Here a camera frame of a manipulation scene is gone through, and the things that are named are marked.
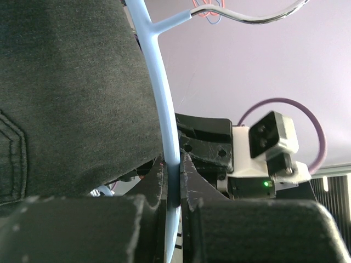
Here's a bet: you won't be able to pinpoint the blue wire hanger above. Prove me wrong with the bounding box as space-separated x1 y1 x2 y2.
201 0 225 25

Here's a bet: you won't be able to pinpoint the black trousers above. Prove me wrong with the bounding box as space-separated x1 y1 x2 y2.
1 1 162 217

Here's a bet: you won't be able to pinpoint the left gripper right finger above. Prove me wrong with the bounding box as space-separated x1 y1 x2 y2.
180 154 350 262

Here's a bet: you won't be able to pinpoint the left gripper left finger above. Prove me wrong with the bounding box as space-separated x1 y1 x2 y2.
1 157 167 262

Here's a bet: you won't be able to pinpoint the light blue plastic hanger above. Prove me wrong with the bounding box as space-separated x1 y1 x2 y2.
124 0 312 263

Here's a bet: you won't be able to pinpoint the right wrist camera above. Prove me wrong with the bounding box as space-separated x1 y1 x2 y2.
228 111 312 184

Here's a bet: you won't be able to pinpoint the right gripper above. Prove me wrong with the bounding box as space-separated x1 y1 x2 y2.
175 113 276 199

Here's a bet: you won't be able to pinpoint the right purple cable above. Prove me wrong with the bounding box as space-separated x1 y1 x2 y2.
236 98 327 175

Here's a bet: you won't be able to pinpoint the pink wire hanger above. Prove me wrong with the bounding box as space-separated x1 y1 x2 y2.
191 0 225 18

